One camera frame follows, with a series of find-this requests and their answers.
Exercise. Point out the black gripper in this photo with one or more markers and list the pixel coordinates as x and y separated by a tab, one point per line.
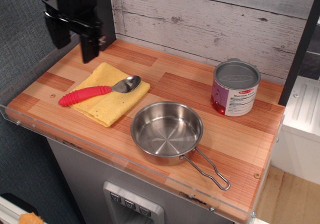
78	16

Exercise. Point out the red handled metal spoon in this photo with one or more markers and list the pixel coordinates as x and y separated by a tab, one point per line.
124	86

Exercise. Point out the yellow folded cloth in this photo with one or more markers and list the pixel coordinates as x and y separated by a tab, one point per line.
108	108

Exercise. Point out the small steel saucepan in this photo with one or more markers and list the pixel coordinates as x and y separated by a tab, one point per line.
168	133

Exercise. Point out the grey toy fridge cabinet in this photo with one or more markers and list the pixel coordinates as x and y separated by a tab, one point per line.
85	176

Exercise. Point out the toy cherry can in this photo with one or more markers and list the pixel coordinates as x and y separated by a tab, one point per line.
234	88

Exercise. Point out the silver ice dispenser panel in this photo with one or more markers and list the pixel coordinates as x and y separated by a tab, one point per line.
126	207

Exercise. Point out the orange object at corner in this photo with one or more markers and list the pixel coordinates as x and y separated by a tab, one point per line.
30	218

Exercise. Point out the white toy sink unit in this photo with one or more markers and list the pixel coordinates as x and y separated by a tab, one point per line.
297	148

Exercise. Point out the dark grey upright post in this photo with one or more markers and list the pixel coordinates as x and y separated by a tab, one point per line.
105	14

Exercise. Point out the clear acrylic guard rail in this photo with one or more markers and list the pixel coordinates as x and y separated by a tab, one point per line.
240	147

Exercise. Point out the dark right frame post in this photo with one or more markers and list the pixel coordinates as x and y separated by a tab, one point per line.
304	42

